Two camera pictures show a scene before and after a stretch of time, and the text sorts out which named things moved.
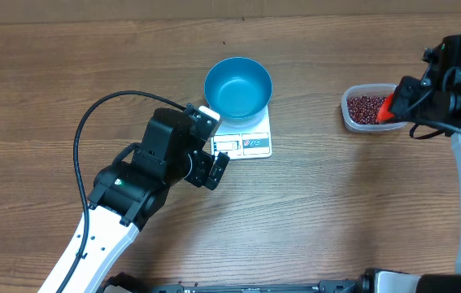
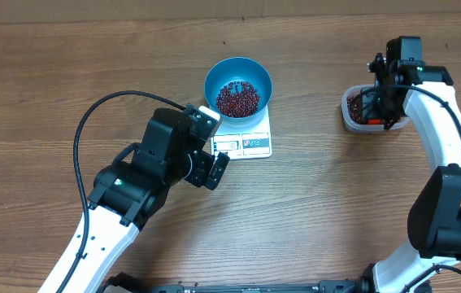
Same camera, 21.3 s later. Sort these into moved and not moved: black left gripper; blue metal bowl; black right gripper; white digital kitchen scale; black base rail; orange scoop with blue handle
Moved: black right gripper; orange scoop with blue handle
Not moved: blue metal bowl; black left gripper; black base rail; white digital kitchen scale
